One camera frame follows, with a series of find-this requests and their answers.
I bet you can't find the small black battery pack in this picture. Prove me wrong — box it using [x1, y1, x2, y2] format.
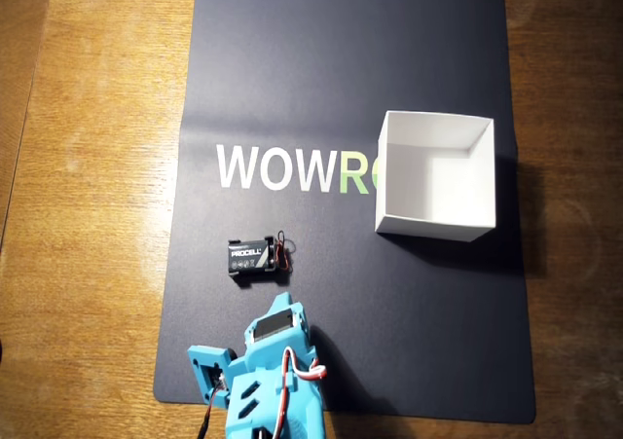
[226, 230, 297, 284]

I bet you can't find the white open cardboard box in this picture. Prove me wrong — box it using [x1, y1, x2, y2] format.
[373, 109, 497, 243]

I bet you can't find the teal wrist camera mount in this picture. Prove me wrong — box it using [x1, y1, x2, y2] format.
[187, 344, 236, 406]

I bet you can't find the white red servo wire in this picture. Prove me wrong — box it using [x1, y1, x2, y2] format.
[273, 347, 327, 439]

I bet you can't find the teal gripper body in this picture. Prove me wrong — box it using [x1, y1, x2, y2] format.
[241, 291, 318, 360]

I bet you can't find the black camera cable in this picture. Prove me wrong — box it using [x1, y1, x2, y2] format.
[196, 384, 221, 439]

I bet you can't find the black printed mat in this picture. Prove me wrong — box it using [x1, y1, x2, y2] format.
[153, 0, 536, 425]

